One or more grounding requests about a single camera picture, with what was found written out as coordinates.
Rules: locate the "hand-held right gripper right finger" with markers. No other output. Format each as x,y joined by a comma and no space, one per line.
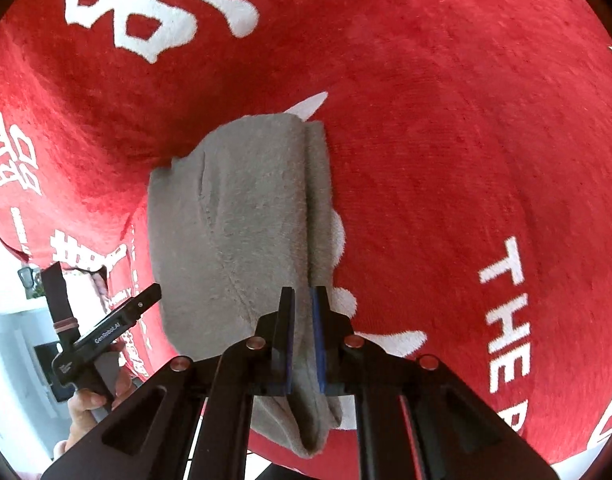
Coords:
317,350

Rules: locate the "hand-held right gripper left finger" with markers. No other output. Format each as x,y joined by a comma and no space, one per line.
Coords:
289,360

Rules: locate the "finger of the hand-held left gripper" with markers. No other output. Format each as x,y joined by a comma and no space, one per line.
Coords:
147,297

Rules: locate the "grey fleece garment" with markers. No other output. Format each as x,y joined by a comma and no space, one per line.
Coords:
246,210

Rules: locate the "person's left hand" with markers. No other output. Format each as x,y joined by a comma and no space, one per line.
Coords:
86,412

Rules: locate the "dark screen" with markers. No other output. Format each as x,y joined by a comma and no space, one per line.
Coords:
48,370

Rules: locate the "small dark green object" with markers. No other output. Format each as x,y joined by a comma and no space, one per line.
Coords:
30,282

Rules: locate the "red printed blanket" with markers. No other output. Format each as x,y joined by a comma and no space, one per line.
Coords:
436,135

